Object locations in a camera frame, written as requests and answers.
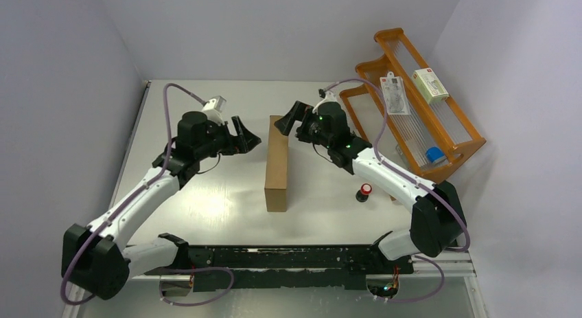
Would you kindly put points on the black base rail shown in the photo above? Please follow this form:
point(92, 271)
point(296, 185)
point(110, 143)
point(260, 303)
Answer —
point(291, 266)

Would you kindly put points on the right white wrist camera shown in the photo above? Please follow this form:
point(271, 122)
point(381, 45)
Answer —
point(325, 96)

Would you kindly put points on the blue tape roll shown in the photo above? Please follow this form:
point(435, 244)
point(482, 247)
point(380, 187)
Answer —
point(435, 155)

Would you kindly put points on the orange wooden shelf rack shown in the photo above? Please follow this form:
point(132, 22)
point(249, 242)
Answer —
point(443, 124)

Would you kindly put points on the brown cardboard box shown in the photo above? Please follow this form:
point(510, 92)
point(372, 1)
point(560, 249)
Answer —
point(276, 179)

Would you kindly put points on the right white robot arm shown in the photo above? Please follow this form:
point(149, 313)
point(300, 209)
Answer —
point(436, 215)

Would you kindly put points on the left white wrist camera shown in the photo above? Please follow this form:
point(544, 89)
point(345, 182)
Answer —
point(213, 109)

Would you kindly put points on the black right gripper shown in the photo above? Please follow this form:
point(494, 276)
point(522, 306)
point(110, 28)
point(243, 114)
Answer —
point(297, 112)

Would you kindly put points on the white green small box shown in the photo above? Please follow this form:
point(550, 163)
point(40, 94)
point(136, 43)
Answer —
point(429, 85)

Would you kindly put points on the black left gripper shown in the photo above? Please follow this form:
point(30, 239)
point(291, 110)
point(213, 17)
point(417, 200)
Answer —
point(246, 139)

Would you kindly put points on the red black push button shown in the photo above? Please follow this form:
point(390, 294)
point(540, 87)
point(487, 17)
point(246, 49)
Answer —
point(363, 193)

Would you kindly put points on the clear packaged item with card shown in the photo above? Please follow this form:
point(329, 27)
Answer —
point(394, 94)

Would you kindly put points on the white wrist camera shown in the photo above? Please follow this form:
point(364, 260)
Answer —
point(213, 109)
point(325, 96)

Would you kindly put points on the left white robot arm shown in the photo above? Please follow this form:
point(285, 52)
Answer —
point(98, 258)

